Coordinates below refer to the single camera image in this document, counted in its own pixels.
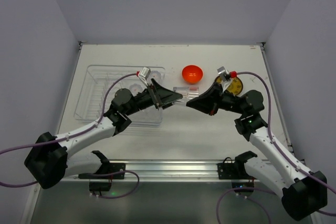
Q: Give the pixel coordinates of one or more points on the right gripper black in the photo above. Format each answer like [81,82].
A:
[214,98]

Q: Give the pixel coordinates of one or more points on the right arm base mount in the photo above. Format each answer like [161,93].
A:
[234,171]

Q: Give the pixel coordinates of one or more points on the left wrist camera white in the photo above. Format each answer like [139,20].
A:
[143,75]

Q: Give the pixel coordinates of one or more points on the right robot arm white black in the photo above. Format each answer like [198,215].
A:
[302,191]

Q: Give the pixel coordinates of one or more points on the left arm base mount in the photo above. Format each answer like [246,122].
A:
[101,181]

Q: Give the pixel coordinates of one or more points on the clear glass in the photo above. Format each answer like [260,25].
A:
[137,90]
[157,76]
[188,93]

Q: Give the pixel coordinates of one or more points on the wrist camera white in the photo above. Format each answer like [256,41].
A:
[143,75]
[225,78]

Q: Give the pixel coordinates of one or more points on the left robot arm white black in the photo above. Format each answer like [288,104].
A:
[52,157]

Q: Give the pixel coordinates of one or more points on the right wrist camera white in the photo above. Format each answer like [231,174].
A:
[225,78]

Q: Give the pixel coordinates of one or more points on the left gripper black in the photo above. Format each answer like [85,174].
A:
[154,96]

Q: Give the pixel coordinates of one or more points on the olive yellow plate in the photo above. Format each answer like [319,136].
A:
[235,87]

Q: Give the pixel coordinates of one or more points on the orange plastic bowl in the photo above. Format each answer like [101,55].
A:
[192,74]

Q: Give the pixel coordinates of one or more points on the aluminium front rail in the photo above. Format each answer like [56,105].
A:
[170,171]

